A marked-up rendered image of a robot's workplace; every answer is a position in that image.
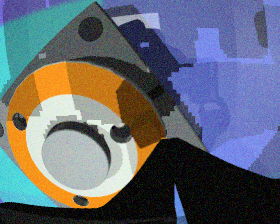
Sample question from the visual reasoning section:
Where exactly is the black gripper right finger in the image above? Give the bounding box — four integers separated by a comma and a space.
169, 137, 280, 224

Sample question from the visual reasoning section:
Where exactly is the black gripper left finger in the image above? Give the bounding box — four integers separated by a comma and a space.
0, 139, 177, 224

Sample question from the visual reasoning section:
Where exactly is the orange and white round plate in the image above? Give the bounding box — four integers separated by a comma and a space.
6, 59, 167, 209

